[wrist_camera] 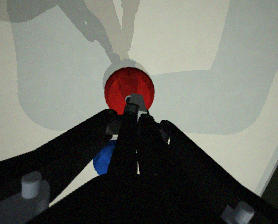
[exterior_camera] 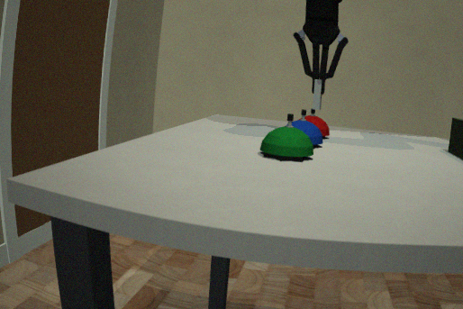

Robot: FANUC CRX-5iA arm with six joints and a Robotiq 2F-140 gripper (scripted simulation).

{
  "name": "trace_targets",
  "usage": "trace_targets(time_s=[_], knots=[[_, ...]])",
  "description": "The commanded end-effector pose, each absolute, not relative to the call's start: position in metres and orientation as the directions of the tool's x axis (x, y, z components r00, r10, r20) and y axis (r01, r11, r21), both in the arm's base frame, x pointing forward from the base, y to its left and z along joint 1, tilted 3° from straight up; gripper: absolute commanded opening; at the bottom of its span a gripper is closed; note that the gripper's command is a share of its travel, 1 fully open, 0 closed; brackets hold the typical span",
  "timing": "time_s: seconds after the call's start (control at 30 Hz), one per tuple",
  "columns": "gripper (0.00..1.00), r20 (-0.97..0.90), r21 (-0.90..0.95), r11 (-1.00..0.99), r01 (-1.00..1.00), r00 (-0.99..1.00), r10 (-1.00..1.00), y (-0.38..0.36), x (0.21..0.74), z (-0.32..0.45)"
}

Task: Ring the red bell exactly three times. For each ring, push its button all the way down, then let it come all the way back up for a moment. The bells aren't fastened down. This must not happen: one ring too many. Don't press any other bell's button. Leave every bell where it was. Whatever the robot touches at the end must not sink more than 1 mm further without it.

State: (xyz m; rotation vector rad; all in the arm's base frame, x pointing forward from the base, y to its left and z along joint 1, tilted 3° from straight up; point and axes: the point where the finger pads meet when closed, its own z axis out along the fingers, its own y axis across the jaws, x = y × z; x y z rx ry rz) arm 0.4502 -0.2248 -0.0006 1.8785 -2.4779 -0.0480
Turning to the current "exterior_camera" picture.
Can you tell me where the blue dome bell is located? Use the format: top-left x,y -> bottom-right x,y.
292,110 -> 322,149

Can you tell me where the green dome bell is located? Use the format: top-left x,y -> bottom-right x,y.
260,114 -> 313,162

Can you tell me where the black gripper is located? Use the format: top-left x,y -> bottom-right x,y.
294,0 -> 348,110

